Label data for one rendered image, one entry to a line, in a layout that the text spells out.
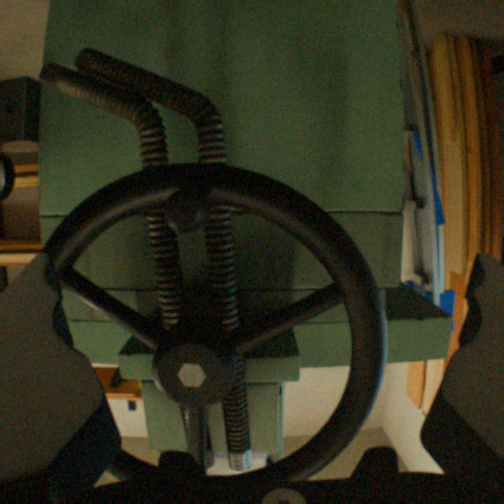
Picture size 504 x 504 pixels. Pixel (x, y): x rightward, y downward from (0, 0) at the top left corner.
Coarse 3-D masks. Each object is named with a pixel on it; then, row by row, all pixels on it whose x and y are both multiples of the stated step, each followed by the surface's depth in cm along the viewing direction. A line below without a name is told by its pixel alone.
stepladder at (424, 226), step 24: (408, 0) 108; (408, 48) 109; (408, 72) 111; (408, 96) 115; (408, 120) 119; (432, 120) 115; (408, 144) 134; (432, 144) 116; (408, 168) 135; (432, 168) 118; (408, 192) 133; (432, 192) 117; (408, 216) 135; (432, 216) 118; (408, 240) 139; (432, 240) 120; (432, 264) 121; (432, 288) 123
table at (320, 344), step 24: (408, 288) 63; (408, 312) 50; (432, 312) 50; (72, 336) 48; (96, 336) 48; (120, 336) 48; (288, 336) 44; (312, 336) 48; (336, 336) 48; (408, 336) 48; (432, 336) 48; (96, 360) 49; (120, 360) 39; (144, 360) 39; (264, 360) 39; (288, 360) 39; (312, 360) 49; (336, 360) 49; (408, 360) 49
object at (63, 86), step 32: (96, 64) 34; (128, 64) 33; (96, 96) 33; (128, 96) 32; (160, 96) 32; (192, 96) 32; (160, 128) 32; (160, 160) 33; (224, 160) 33; (160, 224) 33; (224, 224) 34; (160, 256) 34; (224, 256) 34; (160, 288) 35; (224, 288) 35; (224, 320) 35; (224, 416) 39
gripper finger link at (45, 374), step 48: (48, 288) 10; (0, 336) 8; (48, 336) 8; (0, 384) 7; (48, 384) 7; (96, 384) 7; (0, 432) 6; (48, 432) 6; (96, 432) 6; (0, 480) 5; (96, 480) 7
